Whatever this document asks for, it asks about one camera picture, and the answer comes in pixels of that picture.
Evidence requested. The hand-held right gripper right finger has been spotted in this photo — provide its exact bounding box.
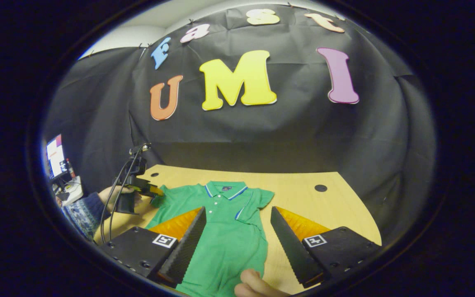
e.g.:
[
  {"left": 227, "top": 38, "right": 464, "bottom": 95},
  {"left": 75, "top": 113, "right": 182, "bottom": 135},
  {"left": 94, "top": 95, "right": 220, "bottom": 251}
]
[{"left": 270, "top": 206, "right": 382, "bottom": 288}]

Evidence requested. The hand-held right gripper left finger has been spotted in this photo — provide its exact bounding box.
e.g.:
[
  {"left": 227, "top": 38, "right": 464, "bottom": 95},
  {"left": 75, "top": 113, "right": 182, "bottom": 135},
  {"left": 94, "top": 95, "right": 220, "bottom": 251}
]
[{"left": 97, "top": 206, "right": 207, "bottom": 288}]

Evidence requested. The green T-shirt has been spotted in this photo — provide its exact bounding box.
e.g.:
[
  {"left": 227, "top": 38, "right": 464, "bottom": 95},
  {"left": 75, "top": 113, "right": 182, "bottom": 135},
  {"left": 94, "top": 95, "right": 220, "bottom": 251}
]
[{"left": 145, "top": 181, "right": 275, "bottom": 297}]

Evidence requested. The white device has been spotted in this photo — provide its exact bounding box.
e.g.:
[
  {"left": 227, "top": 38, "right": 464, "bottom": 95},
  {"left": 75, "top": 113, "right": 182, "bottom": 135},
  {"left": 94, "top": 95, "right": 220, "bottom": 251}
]
[{"left": 58, "top": 177, "right": 85, "bottom": 206}]

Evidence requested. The computer monitor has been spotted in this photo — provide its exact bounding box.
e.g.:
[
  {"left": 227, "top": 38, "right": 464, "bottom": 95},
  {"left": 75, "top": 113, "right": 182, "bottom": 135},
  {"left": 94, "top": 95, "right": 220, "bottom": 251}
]
[{"left": 47, "top": 134, "right": 67, "bottom": 179}]

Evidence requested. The black backdrop cloth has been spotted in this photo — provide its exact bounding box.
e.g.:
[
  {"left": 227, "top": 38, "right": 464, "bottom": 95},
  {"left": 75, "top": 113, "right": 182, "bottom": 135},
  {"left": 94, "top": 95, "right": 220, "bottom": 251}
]
[{"left": 44, "top": 3, "right": 437, "bottom": 248}]

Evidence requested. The black cable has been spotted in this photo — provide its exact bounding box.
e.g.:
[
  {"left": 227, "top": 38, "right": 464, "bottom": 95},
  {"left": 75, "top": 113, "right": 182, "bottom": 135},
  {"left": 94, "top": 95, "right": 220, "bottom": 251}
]
[
  {"left": 100, "top": 145, "right": 144, "bottom": 245},
  {"left": 108, "top": 157, "right": 141, "bottom": 231}
]

